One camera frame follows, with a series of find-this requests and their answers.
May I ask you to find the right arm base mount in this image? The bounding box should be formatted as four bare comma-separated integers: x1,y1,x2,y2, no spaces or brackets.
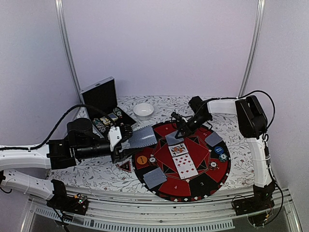
231,190,275,227

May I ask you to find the blue small blind button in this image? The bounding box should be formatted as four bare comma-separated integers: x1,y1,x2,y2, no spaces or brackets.
214,146,224,155

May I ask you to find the green fifty poker chip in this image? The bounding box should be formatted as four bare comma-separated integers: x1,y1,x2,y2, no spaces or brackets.
219,153,228,162

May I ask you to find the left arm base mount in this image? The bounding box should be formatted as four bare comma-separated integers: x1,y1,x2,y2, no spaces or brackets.
47,179,89,216

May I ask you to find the short green chip row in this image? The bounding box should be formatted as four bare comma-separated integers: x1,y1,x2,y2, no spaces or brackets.
113,107,122,118

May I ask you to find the white ceramic bowl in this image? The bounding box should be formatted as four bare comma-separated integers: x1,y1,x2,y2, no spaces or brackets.
133,103,155,120

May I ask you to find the round red black poker mat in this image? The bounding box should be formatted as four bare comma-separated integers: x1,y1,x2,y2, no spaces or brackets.
132,121,231,202

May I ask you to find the orange black hundred chip stack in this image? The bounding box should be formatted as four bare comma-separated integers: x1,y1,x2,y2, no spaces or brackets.
148,157,157,166

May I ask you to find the boxed playing card deck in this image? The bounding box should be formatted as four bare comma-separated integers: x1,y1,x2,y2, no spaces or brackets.
101,115,119,124

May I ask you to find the face-down board card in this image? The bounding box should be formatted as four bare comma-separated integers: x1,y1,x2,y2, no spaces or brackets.
165,131,184,146

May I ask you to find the black triangular all-in button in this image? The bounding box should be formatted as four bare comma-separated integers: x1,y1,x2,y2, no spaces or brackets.
117,161,131,173

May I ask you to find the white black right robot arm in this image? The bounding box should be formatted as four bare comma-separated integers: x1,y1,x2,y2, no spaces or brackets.
171,93,275,211

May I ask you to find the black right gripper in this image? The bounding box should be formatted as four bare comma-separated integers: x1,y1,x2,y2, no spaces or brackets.
176,114,211,139

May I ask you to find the dealt blue playing card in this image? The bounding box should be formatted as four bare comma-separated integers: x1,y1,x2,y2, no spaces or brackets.
143,167,167,189

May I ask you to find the aluminium poker chip case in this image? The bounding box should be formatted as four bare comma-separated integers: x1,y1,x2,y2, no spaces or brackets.
81,76,137,127

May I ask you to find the nine of diamonds card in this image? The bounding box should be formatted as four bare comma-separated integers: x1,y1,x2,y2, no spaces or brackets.
172,153,197,174

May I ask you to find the orange big blind button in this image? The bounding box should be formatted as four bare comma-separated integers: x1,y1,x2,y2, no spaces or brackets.
137,156,148,165

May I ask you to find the left aluminium frame post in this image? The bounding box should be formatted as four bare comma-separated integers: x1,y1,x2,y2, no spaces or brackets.
55,0,81,95

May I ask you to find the face-up queen card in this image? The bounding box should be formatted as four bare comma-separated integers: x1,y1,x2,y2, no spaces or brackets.
168,143,188,157

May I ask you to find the right aluminium frame post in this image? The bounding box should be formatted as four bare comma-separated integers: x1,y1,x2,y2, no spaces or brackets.
238,0,266,98

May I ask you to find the three of diamonds card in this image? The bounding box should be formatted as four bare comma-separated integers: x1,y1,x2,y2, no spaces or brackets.
179,169,198,179

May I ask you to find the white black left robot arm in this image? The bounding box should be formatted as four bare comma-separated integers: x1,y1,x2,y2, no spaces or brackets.
0,118,141,210

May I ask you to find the aluminium frame post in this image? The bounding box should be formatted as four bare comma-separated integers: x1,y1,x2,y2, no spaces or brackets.
238,0,266,98
55,0,81,95

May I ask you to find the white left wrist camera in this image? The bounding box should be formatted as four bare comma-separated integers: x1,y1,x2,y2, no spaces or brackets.
108,124,133,151

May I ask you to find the row of poker chips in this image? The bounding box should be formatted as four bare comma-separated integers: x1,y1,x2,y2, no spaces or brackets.
93,118,107,133

